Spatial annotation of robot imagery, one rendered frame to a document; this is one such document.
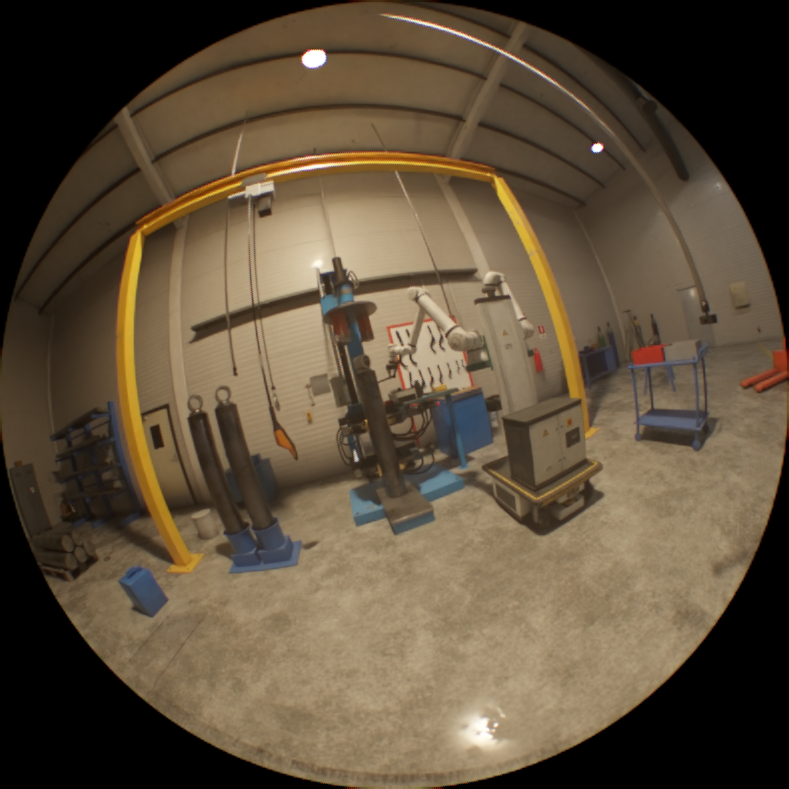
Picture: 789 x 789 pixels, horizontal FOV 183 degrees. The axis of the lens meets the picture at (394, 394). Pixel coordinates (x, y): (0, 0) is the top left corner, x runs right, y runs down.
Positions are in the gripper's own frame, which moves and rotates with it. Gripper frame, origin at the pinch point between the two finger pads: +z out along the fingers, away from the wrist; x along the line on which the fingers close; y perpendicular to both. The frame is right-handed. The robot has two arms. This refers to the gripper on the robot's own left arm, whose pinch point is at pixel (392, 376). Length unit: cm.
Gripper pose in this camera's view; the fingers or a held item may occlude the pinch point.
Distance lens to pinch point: 253.0
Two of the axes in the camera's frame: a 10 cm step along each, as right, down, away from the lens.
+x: -7.2, 2.1, -6.6
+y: -6.9, -2.3, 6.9
